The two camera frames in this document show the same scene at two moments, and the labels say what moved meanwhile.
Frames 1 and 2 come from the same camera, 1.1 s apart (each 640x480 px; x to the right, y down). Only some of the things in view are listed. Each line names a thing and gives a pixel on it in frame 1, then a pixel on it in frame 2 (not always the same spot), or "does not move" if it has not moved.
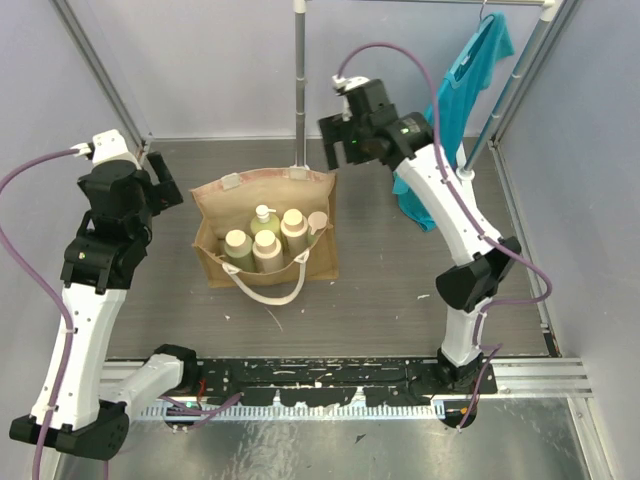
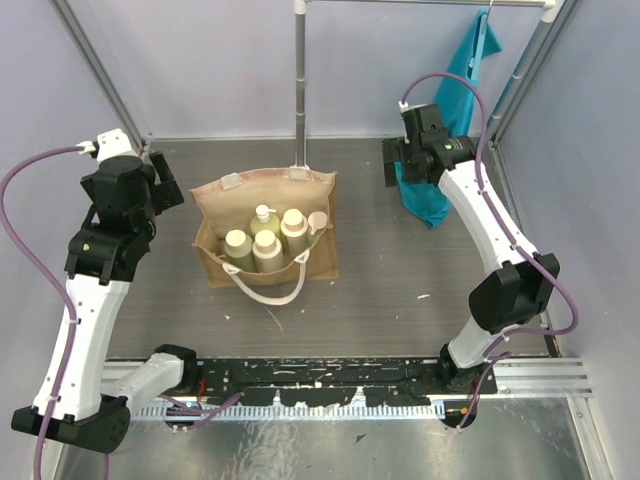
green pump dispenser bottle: [317, 222] does not move
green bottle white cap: [264, 220] does not move
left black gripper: [163, 176] does not move
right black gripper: [334, 129] to [392, 154]
